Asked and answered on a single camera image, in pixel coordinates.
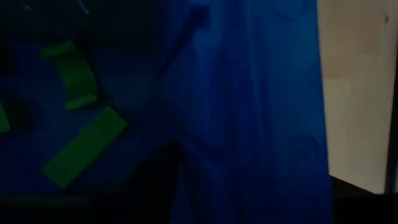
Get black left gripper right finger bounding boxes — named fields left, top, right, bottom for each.
left=328, top=174, right=398, bottom=224

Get green foam block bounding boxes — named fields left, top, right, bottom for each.
left=39, top=40, right=100, bottom=110
left=41, top=105, right=129, bottom=188
left=0, top=101, right=12, bottom=134

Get large blue plastic bin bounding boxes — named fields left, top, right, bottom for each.
left=0, top=0, right=335, bottom=224

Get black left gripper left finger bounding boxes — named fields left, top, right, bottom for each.
left=0, top=139, right=183, bottom=224

